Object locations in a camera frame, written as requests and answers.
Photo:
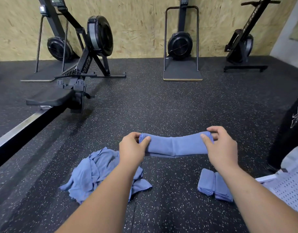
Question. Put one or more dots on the person's right hand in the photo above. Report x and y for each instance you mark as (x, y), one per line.
(222, 150)

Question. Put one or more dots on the person's left hand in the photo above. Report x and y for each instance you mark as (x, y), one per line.
(132, 152)

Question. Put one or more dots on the plain blue towel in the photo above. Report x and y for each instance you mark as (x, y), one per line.
(206, 182)
(175, 144)

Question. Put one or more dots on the blue towel with wave print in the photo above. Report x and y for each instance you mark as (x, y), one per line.
(223, 187)

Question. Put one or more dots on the blue towel pile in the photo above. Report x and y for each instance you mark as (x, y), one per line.
(90, 172)

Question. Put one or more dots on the white perforated metal rack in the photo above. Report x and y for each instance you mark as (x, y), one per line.
(287, 186)

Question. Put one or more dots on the person's right forearm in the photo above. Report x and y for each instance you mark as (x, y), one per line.
(258, 203)

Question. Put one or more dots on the person's left forearm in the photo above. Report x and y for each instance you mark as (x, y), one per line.
(100, 203)

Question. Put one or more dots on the black printed punching bag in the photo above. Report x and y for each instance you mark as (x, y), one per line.
(290, 131)

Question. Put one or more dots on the black upright exercise machine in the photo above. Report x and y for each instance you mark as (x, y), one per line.
(240, 46)

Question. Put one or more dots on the black ski trainer wooden-edged platform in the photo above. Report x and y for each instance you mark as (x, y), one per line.
(180, 45)

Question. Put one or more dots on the black ski trainer grey platform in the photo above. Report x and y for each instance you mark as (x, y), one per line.
(56, 46)

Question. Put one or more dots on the black rowing machine with rail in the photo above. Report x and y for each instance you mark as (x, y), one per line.
(47, 97)

